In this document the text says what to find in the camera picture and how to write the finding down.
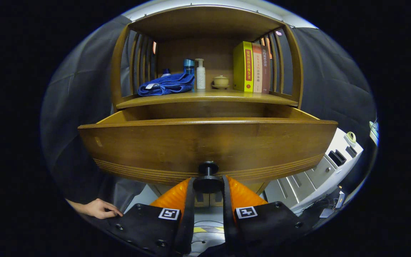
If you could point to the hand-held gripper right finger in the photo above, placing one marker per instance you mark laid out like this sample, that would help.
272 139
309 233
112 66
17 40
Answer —
228 225

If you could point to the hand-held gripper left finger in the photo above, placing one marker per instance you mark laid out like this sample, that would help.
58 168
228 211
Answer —
189 221

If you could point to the wooden drawer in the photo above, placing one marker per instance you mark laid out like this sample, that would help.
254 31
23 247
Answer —
205 146

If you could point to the white side cabinet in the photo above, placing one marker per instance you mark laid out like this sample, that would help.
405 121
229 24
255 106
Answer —
316 175

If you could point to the wooden cabinet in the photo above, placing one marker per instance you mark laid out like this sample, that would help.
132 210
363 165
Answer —
205 21

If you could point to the small white box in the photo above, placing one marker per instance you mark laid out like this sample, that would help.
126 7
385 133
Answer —
340 200

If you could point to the black rectangular holder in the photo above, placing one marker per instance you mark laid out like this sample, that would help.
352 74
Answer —
336 158

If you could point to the blue folded towel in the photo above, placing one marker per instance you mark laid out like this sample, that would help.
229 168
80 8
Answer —
166 85

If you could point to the small black block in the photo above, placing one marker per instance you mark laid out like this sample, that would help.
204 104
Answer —
351 151

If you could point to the beige lidded teacup with saucer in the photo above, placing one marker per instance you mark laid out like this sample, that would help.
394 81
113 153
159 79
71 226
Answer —
221 81

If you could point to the white pump bottle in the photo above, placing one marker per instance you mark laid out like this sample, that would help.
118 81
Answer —
200 76

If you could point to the pale yellow tape roll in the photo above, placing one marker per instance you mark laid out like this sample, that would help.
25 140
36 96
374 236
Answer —
350 137

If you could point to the small white blue-capped bottle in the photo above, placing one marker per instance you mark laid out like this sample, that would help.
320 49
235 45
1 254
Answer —
166 72

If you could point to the teal blue bottle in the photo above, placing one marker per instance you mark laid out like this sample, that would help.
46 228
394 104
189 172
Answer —
188 66

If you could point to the orange white book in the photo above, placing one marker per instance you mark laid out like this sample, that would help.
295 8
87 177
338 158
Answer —
257 71

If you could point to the yellow book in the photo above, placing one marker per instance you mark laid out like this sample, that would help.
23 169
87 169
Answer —
243 67

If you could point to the brown book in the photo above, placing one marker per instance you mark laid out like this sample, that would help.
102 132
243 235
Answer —
265 71

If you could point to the black backdrop cloth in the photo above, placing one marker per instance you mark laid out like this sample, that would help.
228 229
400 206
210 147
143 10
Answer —
77 107

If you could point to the small white container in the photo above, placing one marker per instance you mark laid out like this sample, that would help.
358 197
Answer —
374 132

